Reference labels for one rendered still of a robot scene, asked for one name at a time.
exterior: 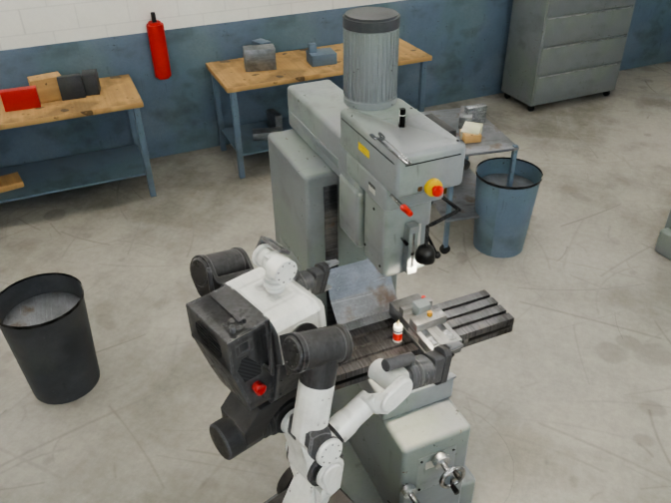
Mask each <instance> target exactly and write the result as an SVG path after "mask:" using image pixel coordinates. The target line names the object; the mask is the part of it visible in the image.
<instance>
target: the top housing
mask: <svg viewBox="0 0 671 503"><path fill-rule="evenodd" d="M400 108H405V124H404V128H400V127H399V126H398V122H399V109H400ZM378 132H381V133H382V134H383V135H384V136H385V139H386V140H387V141H388V142H389V143H390V144H391V145H393V146H394V147H395V148H396V149H397V150H398V151H399V152H401V153H402V154H403V155H404V156H405V157H406V158H407V159H409V160H410V161H411V164H410V165H406V164H404V163H403V162H402V161H401V160H400V159H399V158H398V157H397V156H395V155H394V154H393V153H392V152H391V151H390V150H389V149H388V148H386V147H385V146H384V145H383V144H382V143H381V142H380V141H379V140H374V139H373V138H372V137H371V136H370V135H369V134H374V135H375V136H376V137H379V135H378ZM340 144H341V145H342V147H343V148H344V149H346V150H347V151H348V152H349V153H350V154H351V155H352V156H353V157H354V158H355V159H356V160H357V161H358V162H359V163H360V164H361V165H362V166H363V167H364V168H365V169H366V170H368V171H369V172H370V173H371V174H372V175H373V176H374V177H375V178H376V179H377V180H378V181H379V182H380V183H381V184H382V185H383V186H384V187H385V188H386V189H387V190H389V191H390V192H391V193H392V194H393V195H394V196H395V197H396V198H397V199H403V198H407V197H411V196H415V195H420V194H424V193H425V191H424V186H425V184H426V182H427V181H429V180H430V179H438V180H440V181H441V183H442V187H443V188H444V189H445V188H449V187H453V186H457V185H459V184H460V183H461V182H462V176H463V167H464V158H465V149H466V147H465V143H464V142H462V141H461V140H460V139H458V138H457V137H455V136H454V135H452V134H451V133H450V132H448V131H447V130H445V129H444V128H442V127H441V126H439V125H438V124H437V123H435V122H434V121H432V120H431V119H429V118H428V117H427V116H425V115H424V114H422V113H421V112H419V111H418V110H416V109H415V108H414V107H412V106H411V105H409V104H408V103H406V102H405V101H404V100H402V99H400V98H397V99H396V103H395V104H394V105H393V106H392V107H390V108H388V109H385V110H380V111H361V110H356V109H353V108H350V107H347V108H343V109H342V110H341V111H340ZM418 187H422V191H420V192H418V191H417V189H418Z"/></svg>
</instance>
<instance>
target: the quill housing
mask: <svg viewBox="0 0 671 503"><path fill-rule="evenodd" d="M409 209H410V210H411V211H412V212H413V215H412V216H411V217H409V216H408V215H406V214H405V213H404V212H403V211H402V210H401V209H399V210H394V211H390V212H386V211H384V210H383V209H382V208H381V207H380V206H379V205H378V204H377V203H376V202H375V201H374V200H373V199H372V198H371V197H370V195H369V194H368V193H367V192H365V200H364V254H365V255H366V257H367V258H368V259H369V260H370V261H371V263H372V264H373V265H374V266H375V267H376V268H377V270H378V271H379V272H380V273H381V274H382V275H384V276H390V275H394V274H397V273H401V272H404V270H403V269H402V264H403V245H404V243H403V241H402V240H401V239H400V238H404V227H405V223H408V222H412V221H415V222H416V223H417V224H418V225H419V233H418V240H417V247H418V246H419V245H422V244H424V238H425V226H426V225H428V224H429V222H430V209H431V202H427V203H423V204H419V205H415V206H411V207H409Z"/></svg>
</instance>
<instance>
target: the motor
mask: <svg viewBox="0 0 671 503"><path fill-rule="evenodd" d="M399 24H400V15H399V13H397V11H395V10H393V9H390V8H385V7H358V8H353V9H349V10H347V11H346V12H345V13H344V14H343V15H342V26H343V102H344V103H345V104H346V105H347V106H348V107H350V108H353V109H356V110H361V111H380V110H385V109H388V108H390V107H392V106H393V105H394V104H395V103H396V98H397V70H398V45H399Z"/></svg>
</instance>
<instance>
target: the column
mask: <svg viewBox="0 0 671 503"><path fill-rule="evenodd" d="M268 143H269V156H270V168H271V181H272V193H273V206H274V218H275V230H276V242H277V243H278V244H280V245H281V246H283V247H284V248H285V249H287V250H288V251H290V254H285V253H284V255H285V256H287V257H288V258H289V259H291V260H292V261H294V262H295V263H296V265H297V268H298V270H299V271H301V270H307V268H310V267H313V266H315V264H316V263H319V262H322V261H325V260H331V259H337V260H338V261H339V264H337V265H335V266H332V267H330V269H332V268H335V267H339V266H343V265H346V264H350V263H354V262H358V261H361V260H365V259H368V258H367V257H366V255H365V254H364V247H361V248H359V247H357V246H356V245H355V244H354V243H353V241H352V240H351V239H350V238H349V237H348V235H347V234H346V233H345V232H344V231H343V229H342V228H341V227H340V225H339V176H338V175H337V174H336V173H335V172H334V171H333V170H332V169H331V168H330V167H329V165H328V164H327V163H326V162H325V161H324V160H323V159H322V158H321V157H320V156H319V155H318V154H317V153H316V152H315V151H314V150H313V149H312V148H311V147H310V146H309V144H308V143H307V142H306V141H305V140H304V139H303V138H302V137H301V136H300V135H299V134H298V133H297V132H296V131H295V130H294V129H291V130H286V131H280V132H275V133H270V134H269V135H268ZM314 296H316V297H317V298H318V299H320V300H321V301H322V303H323V305H324V307H325V314H326V322H327V326H329V325H333V324H337V323H336V317H335V314H334V311H333V308H332V304H331V301H330V296H329V291H326V292H324V293H321V294H318V295H315V294H314Z"/></svg>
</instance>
